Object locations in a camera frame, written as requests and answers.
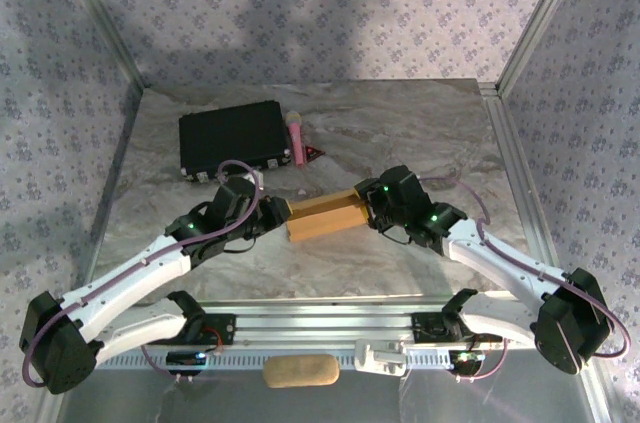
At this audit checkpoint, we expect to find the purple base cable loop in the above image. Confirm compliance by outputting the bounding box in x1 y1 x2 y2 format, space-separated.
452 337 511 384
139 342 196 384

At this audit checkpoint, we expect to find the pink toy microphone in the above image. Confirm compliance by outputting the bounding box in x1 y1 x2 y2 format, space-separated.
284 111 309 168

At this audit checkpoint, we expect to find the tan foam pad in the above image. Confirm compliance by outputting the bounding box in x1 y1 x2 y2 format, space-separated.
263 353 341 389

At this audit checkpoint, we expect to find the aluminium side rail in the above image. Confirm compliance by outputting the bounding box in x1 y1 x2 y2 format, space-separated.
478 82 569 284

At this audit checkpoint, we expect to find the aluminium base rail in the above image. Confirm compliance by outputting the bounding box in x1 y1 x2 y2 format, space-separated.
54 300 599 345

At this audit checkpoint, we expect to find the small green circuit board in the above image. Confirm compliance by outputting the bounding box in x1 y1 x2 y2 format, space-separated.
449 350 486 374

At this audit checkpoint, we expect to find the brown cardboard paper box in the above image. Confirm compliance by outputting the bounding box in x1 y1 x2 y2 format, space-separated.
285 187 371 245

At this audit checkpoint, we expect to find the white plastic bracket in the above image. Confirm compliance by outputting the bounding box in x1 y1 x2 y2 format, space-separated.
352 339 407 375

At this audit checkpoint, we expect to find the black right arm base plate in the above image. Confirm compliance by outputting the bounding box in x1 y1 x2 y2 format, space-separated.
412 311 506 344

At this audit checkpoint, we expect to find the grey slotted cable duct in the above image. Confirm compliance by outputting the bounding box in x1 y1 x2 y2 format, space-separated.
94 350 481 370

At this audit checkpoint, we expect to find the black hard case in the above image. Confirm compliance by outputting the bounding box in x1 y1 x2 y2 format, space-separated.
178 99 294 184

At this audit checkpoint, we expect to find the aluminium frame post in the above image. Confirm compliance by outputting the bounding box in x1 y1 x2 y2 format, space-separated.
494 0 594 94
52 0 149 89

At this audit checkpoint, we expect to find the black electronics module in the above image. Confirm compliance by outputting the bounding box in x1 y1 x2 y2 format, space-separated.
166 350 207 377

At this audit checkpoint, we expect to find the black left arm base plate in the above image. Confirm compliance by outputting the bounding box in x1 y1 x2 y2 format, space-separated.
169 313 237 347

